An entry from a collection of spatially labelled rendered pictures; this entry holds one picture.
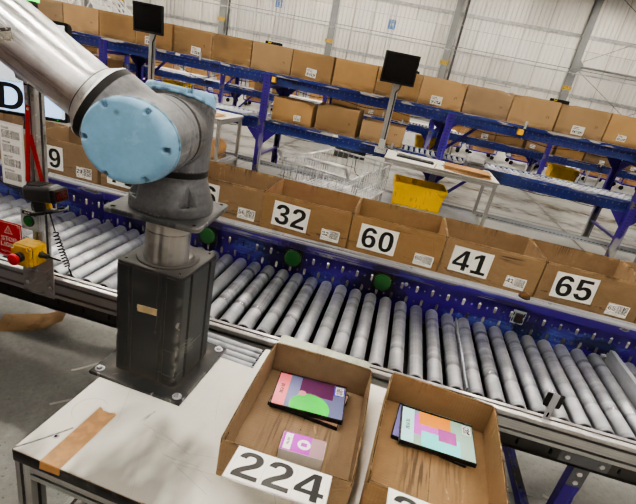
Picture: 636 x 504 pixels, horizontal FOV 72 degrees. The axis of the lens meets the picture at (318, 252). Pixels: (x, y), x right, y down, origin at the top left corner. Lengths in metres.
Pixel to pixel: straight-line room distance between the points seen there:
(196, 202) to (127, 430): 0.54
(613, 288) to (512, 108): 4.57
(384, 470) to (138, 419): 0.58
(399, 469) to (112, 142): 0.92
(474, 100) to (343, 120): 1.69
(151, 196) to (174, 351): 0.39
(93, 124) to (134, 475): 0.69
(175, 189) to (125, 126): 0.24
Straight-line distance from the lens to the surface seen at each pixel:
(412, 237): 1.86
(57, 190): 1.57
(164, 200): 1.01
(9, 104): 1.78
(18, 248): 1.71
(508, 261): 1.92
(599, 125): 6.67
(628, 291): 2.09
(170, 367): 1.20
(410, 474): 1.16
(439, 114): 6.25
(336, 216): 1.86
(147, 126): 0.80
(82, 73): 0.89
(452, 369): 1.58
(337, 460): 1.13
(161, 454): 1.10
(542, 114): 6.48
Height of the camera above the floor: 1.57
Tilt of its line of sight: 22 degrees down
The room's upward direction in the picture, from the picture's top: 12 degrees clockwise
